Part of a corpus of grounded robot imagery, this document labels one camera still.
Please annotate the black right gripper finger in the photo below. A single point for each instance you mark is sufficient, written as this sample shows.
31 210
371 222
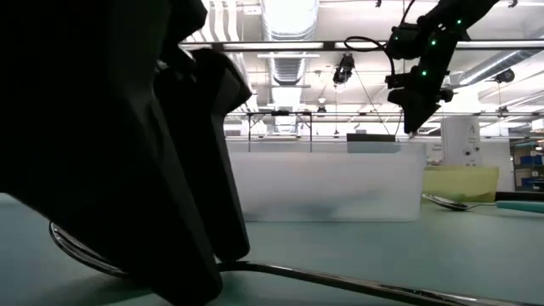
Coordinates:
408 106
423 110

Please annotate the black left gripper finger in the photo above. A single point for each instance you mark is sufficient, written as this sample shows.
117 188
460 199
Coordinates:
85 127
204 127

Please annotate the all-metal spoon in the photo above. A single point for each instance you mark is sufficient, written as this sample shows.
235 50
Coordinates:
255 266

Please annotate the white ceiling pipes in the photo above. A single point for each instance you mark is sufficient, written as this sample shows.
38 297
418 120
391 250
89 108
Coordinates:
221 21

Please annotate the black block behind bin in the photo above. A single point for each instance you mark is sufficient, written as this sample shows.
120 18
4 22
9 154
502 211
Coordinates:
370 138

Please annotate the white pillar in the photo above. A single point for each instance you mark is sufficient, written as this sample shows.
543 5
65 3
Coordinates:
461 144

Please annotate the black ceiling spotlight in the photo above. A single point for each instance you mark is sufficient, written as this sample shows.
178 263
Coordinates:
505 75

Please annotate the yellow plastic bin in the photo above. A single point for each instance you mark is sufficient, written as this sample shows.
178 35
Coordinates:
463 183

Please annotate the overhead beam with lights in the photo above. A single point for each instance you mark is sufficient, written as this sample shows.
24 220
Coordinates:
272 45

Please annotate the clear frosted plastic bin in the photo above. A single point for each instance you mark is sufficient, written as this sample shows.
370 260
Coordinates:
331 183

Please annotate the shelf with blue bins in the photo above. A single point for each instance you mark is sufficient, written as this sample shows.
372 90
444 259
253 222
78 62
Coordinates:
529 170

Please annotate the green table mat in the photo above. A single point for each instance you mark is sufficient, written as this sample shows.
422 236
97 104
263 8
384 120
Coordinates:
382 246

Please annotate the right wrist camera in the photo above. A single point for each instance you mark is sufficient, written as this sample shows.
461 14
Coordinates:
404 42

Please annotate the black overhead camera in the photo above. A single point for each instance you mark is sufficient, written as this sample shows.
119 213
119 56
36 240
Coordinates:
344 70

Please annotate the black horizontal frame bar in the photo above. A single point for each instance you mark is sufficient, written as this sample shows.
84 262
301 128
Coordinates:
280 113

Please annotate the silver ventilation duct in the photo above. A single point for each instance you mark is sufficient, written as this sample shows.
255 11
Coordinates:
289 25

